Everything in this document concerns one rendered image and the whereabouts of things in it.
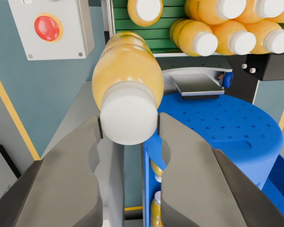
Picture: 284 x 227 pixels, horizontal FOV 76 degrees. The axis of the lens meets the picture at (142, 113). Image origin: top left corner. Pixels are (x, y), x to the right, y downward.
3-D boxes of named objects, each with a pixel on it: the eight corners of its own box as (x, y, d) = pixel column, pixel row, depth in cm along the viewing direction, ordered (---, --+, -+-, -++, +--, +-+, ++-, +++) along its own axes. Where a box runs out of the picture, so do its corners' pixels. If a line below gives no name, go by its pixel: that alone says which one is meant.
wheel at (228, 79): (220, 88, 50) (228, 90, 49) (223, 73, 48) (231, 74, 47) (224, 83, 53) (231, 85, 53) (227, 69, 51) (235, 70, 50)
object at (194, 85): (170, 82, 53) (180, 102, 43) (171, 74, 52) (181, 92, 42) (203, 81, 54) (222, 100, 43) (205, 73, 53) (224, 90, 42)
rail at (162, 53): (116, 55, 46) (115, 58, 44) (115, 52, 46) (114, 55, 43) (267, 50, 48) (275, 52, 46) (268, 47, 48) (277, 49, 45)
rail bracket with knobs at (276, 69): (234, 70, 56) (254, 82, 47) (240, 45, 52) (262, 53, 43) (265, 68, 56) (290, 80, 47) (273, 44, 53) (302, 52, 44)
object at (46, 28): (40, 40, 30) (37, 42, 29) (33, 15, 28) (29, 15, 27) (62, 39, 30) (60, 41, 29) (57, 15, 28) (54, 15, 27)
